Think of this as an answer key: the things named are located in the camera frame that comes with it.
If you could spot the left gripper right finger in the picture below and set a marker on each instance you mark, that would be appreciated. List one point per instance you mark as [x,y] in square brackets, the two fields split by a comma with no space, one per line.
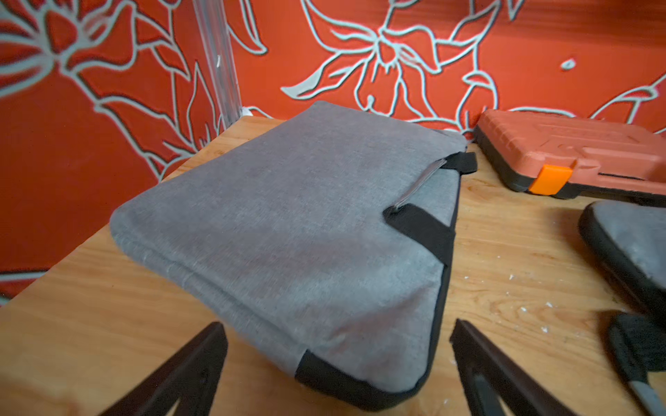
[491,379]

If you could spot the orange tool case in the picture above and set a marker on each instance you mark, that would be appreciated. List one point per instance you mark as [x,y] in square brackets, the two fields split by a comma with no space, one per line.
[562,157]

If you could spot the grey laptop bag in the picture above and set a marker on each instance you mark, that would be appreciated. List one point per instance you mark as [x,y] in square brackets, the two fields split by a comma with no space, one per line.
[629,241]
[326,243]

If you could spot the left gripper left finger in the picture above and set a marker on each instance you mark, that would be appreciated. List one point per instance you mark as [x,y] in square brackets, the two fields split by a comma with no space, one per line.
[185,384]

